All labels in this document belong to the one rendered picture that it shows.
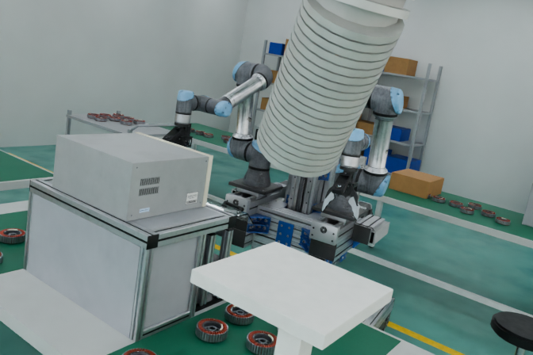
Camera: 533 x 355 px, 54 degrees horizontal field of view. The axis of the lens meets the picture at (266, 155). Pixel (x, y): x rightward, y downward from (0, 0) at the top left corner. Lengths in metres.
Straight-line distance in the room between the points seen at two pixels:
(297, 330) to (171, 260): 0.80
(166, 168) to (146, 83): 7.14
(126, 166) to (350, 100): 1.08
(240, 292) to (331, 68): 0.60
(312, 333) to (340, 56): 0.58
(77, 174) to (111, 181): 0.19
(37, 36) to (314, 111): 7.06
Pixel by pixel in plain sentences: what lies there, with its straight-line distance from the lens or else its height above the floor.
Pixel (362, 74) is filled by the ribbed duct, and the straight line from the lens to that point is 0.83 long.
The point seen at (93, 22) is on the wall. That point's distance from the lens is 8.25.
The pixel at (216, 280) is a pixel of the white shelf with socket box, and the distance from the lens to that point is 1.25.
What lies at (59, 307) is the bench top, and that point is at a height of 0.75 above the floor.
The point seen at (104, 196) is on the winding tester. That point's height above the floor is 1.17.
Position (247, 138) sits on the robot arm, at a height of 1.27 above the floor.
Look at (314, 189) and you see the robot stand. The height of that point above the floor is 1.07.
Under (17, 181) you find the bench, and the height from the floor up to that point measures 0.75.
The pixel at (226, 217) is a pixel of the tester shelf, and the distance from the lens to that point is 1.99.
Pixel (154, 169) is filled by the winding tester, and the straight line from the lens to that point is 1.84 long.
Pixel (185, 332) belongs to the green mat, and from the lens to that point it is 1.95.
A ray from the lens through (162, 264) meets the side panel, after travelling 1.83.
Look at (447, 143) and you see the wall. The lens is 8.62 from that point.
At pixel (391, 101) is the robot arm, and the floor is 1.61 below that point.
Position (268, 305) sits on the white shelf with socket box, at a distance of 1.18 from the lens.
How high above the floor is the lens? 1.72
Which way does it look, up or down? 10 degrees down
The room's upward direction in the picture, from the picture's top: 9 degrees clockwise
